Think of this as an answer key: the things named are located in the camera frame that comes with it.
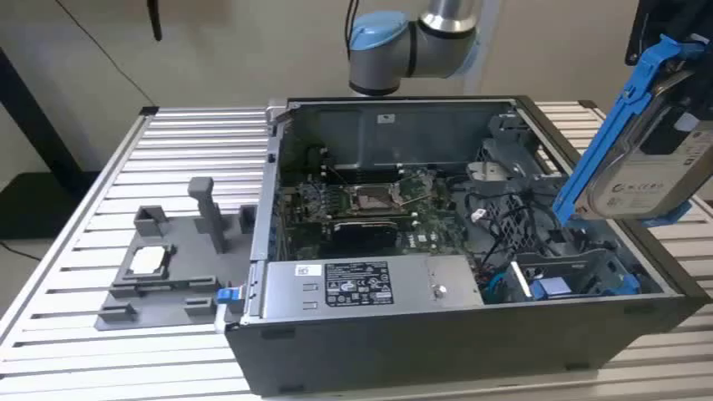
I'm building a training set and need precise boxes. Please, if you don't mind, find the hard disk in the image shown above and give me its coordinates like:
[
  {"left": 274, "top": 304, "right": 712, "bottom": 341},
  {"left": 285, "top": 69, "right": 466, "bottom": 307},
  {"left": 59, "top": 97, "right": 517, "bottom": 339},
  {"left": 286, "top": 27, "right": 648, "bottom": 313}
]
[{"left": 553, "top": 34, "right": 713, "bottom": 229}]

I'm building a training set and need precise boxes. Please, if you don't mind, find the metal disk bay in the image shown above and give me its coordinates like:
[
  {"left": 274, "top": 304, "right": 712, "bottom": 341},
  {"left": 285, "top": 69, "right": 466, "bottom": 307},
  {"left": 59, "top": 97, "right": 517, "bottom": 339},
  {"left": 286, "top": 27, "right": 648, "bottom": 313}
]
[{"left": 506, "top": 245, "right": 642, "bottom": 302}]

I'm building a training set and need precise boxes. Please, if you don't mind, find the empty blue disk carrier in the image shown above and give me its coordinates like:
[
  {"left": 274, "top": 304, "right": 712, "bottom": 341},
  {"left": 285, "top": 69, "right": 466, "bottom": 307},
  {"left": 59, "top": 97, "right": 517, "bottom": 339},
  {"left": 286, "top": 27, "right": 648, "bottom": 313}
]
[{"left": 526, "top": 271, "right": 641, "bottom": 301}]

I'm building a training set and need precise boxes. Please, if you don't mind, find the perforated metal drive cage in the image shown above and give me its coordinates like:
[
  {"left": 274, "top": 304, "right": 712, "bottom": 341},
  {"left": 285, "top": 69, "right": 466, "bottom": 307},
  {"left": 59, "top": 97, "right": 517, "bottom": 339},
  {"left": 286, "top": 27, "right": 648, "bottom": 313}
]
[{"left": 465, "top": 136, "right": 570, "bottom": 251}]

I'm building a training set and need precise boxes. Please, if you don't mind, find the green motherboard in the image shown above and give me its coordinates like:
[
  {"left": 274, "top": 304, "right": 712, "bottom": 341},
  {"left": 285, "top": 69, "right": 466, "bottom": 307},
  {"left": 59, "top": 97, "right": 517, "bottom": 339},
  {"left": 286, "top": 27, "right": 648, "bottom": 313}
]
[{"left": 277, "top": 165, "right": 474, "bottom": 261}]

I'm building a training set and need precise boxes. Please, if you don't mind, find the CPU socket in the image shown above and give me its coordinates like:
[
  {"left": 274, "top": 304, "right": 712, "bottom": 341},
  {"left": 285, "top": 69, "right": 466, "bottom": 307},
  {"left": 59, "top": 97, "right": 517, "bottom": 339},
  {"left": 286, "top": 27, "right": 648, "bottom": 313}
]
[{"left": 344, "top": 183, "right": 404, "bottom": 212}]

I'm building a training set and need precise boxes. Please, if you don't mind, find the black graphics card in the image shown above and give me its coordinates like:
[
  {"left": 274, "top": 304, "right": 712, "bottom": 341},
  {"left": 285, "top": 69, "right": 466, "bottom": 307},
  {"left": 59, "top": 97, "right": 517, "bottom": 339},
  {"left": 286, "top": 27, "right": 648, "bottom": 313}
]
[{"left": 322, "top": 218, "right": 401, "bottom": 257}]

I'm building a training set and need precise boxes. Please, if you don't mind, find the silver power supply unit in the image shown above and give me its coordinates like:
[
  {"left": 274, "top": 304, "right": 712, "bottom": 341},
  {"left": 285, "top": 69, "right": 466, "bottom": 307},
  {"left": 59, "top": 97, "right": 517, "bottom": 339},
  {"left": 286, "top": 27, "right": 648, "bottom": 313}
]
[{"left": 261, "top": 256, "right": 484, "bottom": 323}]

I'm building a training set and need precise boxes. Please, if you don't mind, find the dark grey PC case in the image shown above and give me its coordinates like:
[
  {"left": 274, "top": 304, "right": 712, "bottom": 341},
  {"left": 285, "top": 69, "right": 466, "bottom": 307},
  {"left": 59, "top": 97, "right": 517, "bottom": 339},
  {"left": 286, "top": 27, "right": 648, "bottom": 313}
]
[{"left": 213, "top": 94, "right": 709, "bottom": 398}]

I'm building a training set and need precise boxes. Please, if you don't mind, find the silver CPU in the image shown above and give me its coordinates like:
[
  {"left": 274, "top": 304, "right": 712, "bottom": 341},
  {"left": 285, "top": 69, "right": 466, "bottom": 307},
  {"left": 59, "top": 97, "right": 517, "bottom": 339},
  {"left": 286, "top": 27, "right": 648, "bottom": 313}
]
[{"left": 125, "top": 246, "right": 169, "bottom": 275}]

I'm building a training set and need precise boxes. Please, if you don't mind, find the grey parts rack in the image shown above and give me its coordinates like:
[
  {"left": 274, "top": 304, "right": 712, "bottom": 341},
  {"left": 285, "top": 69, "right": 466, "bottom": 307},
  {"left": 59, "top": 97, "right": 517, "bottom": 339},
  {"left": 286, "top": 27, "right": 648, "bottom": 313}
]
[{"left": 93, "top": 176, "right": 261, "bottom": 333}]

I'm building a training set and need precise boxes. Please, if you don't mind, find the black monitor stand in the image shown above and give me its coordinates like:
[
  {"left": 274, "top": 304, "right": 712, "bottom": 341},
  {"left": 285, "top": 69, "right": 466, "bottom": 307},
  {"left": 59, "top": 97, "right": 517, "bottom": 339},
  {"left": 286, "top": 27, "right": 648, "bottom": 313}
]
[{"left": 0, "top": 45, "right": 116, "bottom": 240}]

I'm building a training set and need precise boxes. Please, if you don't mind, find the black wire bundle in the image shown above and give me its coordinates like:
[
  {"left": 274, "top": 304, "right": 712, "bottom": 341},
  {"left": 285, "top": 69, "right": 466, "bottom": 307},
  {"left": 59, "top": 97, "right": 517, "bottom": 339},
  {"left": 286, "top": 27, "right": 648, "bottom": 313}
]
[{"left": 462, "top": 187, "right": 561, "bottom": 261}]

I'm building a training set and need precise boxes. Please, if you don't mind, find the metal socket cover frame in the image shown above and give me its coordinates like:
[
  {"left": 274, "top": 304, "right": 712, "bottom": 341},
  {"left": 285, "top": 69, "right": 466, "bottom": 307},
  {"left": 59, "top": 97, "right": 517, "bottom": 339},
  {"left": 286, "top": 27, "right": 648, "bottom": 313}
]
[{"left": 392, "top": 169, "right": 438, "bottom": 198}]

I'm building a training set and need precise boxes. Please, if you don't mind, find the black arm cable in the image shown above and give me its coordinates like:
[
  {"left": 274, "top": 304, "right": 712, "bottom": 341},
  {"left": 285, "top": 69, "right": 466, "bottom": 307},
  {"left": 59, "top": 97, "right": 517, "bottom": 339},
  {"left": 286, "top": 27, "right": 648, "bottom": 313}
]
[{"left": 344, "top": 0, "right": 361, "bottom": 48}]

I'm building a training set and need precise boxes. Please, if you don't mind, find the blue data cable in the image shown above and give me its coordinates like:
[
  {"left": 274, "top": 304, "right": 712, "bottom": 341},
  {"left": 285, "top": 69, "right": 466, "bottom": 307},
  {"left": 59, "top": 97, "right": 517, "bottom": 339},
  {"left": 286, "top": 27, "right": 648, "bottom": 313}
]
[{"left": 482, "top": 270, "right": 509, "bottom": 300}]

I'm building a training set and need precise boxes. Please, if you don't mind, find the thin wire locking lever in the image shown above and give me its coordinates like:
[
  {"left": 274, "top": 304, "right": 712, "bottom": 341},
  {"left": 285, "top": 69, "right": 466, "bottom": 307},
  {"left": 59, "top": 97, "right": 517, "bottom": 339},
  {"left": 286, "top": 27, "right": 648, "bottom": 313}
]
[{"left": 324, "top": 164, "right": 357, "bottom": 187}]

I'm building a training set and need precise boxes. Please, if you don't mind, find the black hanging strap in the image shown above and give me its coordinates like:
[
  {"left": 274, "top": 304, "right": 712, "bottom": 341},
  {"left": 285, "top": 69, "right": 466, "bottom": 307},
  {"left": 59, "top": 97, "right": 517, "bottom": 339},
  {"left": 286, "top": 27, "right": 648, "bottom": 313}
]
[{"left": 145, "top": 0, "right": 164, "bottom": 42}]

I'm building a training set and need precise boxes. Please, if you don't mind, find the thin black wall cable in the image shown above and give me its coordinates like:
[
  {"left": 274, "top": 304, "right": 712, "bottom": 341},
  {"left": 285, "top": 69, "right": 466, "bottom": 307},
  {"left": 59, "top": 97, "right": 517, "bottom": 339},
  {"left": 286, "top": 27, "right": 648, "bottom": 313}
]
[{"left": 55, "top": 0, "right": 158, "bottom": 110}]

